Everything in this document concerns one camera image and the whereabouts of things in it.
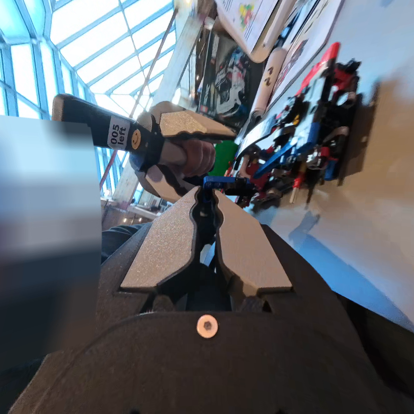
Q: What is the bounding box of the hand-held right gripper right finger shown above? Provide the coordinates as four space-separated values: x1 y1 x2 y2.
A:
212 189 293 297

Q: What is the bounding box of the large grid window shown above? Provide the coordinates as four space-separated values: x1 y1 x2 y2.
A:
0 0 177 193

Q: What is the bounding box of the printed instruction sheet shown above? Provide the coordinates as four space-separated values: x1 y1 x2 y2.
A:
215 0 279 49

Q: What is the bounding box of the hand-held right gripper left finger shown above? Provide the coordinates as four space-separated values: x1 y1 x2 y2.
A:
120 186 202 295

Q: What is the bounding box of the person's left hand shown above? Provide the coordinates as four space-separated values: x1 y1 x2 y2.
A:
171 139 216 178

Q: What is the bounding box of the wooden document stand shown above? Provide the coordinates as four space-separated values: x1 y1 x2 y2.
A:
210 0 296 63

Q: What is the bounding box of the toy car set box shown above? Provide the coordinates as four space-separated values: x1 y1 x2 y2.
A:
193 31 264 130

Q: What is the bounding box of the open building instruction booklet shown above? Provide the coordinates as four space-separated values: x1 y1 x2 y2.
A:
241 0 344 136

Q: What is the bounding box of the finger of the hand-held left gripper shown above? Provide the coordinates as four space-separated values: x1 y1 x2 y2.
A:
145 164 192 203
159 109 237 144

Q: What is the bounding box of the blue L-shaped toy beam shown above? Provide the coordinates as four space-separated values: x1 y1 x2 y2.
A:
203 176 253 202

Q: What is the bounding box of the green plastic bin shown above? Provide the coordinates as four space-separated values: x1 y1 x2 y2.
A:
210 141 240 178

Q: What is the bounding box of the partly built toy car chassis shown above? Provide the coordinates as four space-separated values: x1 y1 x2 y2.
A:
223 42 380 207

